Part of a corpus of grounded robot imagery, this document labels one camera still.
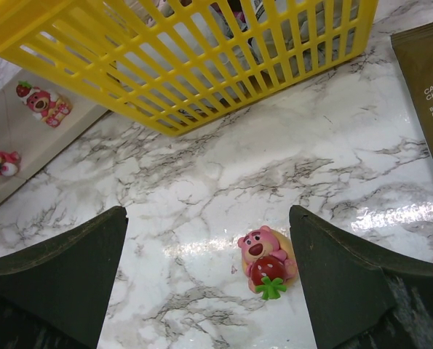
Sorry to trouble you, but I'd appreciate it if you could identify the red pink bear toy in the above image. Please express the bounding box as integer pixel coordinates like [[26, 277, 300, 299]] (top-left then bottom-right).
[[16, 81, 72, 128]]

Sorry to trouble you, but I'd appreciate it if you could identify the pink bear strawberry toy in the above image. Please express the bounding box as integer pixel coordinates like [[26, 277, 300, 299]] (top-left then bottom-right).
[[237, 225, 298, 300]]

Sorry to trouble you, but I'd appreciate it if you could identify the small red pink toy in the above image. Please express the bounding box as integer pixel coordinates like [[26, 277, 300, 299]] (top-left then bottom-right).
[[0, 151, 21, 177]]

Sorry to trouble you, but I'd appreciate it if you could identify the yellow plastic basket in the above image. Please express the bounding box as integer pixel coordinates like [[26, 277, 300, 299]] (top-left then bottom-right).
[[0, 1, 378, 135]]

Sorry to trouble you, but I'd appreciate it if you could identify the beige three-tier shelf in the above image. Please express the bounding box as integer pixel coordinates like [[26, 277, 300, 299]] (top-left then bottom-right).
[[0, 71, 107, 204]]

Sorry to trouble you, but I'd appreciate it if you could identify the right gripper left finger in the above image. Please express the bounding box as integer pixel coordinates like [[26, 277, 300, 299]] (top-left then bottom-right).
[[0, 206, 128, 348]]

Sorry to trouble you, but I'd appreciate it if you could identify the brown coffee bag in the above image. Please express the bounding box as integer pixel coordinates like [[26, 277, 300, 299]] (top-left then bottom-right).
[[391, 23, 433, 158]]

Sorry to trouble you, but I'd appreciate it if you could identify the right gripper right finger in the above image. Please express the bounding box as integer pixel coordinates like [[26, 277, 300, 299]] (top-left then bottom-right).
[[289, 205, 433, 348]]

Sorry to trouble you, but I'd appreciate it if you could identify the grey cloth pack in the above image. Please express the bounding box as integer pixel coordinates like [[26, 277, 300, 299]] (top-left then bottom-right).
[[116, 1, 360, 112]]

